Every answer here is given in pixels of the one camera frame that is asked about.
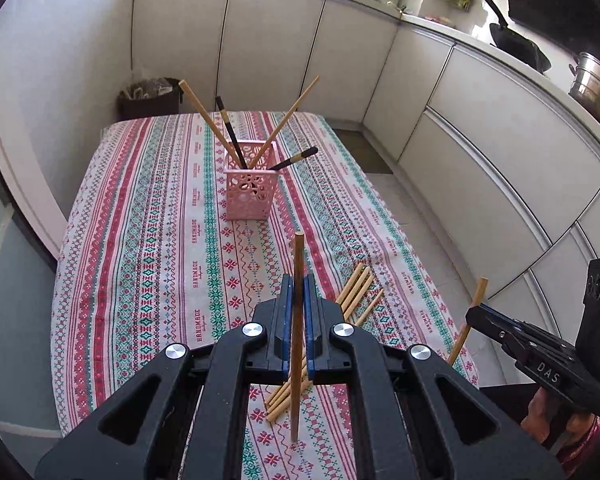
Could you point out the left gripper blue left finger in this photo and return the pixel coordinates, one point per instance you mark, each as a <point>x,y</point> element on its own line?
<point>286,296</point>

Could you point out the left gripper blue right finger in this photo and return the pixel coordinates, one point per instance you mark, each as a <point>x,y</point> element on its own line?
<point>310,317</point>

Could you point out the wooden chopstick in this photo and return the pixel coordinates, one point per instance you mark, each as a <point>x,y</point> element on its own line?
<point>359,296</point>
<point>361,279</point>
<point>283,400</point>
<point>480,291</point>
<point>342,296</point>
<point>208,120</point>
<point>296,337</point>
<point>272,137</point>

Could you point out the white kitchen cabinet run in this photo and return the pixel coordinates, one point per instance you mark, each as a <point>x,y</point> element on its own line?
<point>503,165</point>

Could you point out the right hand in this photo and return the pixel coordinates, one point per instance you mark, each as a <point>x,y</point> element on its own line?
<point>537,423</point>

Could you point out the wooden chopstick on table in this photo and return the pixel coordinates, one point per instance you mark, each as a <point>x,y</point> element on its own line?
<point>342,296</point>
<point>359,296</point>
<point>283,400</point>
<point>361,279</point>

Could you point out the pink perforated utensil basket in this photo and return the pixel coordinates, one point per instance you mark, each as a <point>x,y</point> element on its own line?
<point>249,193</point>

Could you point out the patterned striped tablecloth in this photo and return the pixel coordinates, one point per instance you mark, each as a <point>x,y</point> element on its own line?
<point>150,259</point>

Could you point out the black chopstick in basket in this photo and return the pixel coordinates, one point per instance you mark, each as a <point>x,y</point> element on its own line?
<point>229,128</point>

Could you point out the dark brown trash bin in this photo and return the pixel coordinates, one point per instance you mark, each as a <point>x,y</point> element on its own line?
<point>149,98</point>

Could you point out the steel stock pot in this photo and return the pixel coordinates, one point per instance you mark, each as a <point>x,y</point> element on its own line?
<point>585,88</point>

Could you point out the black frying pan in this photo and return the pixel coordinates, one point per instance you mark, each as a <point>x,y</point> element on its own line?
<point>516,45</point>

